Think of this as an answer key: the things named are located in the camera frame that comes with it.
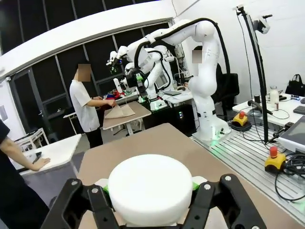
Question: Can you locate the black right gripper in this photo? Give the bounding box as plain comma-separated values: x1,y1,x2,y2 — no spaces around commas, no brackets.
108,53,123,74

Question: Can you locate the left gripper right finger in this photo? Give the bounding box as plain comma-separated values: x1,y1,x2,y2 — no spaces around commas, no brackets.
180,174,267,229

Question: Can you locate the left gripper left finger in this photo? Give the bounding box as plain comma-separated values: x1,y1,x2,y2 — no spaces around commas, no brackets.
41,177,126,229

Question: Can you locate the white round cap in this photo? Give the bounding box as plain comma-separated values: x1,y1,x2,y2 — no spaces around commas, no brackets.
108,153,194,228

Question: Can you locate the person's left forearm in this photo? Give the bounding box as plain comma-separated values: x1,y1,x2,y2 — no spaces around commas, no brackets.
0,137,37,171

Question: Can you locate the person's left hand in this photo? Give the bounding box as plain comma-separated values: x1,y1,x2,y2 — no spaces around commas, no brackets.
31,157,51,172

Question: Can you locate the background robot with black gripper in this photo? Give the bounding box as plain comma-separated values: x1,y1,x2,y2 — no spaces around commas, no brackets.
123,47,173,107

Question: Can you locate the beige cloth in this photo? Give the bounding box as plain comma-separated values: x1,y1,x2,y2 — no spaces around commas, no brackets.
104,103,135,120

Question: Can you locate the standing person in white shirt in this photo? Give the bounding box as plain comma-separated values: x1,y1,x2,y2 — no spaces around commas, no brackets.
69,63,118,149

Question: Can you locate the brown topped work table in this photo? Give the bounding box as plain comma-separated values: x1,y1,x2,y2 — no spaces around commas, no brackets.
102,101,152,136

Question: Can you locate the person in black t-shirt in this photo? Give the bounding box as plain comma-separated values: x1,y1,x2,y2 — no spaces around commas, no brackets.
0,119,52,229

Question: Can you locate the yellow emergency stop box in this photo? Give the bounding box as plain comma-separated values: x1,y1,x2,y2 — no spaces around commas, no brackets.
232,110,250,127
264,146,287,173

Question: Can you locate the white framed monitor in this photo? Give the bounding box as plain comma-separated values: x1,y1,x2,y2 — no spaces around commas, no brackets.
277,116,305,155

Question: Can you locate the seated person in dark clothes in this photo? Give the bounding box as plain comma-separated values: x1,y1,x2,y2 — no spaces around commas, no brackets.
187,46,225,113

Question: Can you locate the white work desk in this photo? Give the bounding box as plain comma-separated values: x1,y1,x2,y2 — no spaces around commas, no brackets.
232,92,305,128

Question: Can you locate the white bottle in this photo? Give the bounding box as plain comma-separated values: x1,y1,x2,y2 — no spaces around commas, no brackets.
269,85,280,111

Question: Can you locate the black handbag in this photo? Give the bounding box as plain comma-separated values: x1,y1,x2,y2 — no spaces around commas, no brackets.
285,73,305,97

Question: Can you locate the grey webcam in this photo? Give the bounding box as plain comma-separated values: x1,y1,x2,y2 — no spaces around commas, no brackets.
253,14,273,34

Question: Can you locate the aluminium profile base plate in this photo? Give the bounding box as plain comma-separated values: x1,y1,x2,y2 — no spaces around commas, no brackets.
192,123,305,226

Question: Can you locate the white wire cart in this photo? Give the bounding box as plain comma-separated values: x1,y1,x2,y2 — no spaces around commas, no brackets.
16,127,50,153

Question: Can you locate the black cable bundle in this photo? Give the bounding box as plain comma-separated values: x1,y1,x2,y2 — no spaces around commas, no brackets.
274,152,305,204

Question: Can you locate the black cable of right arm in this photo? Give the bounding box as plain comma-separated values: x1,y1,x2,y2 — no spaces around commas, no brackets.
134,17,232,81

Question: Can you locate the black camera pole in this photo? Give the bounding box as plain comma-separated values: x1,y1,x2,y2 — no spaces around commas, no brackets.
235,6,275,145

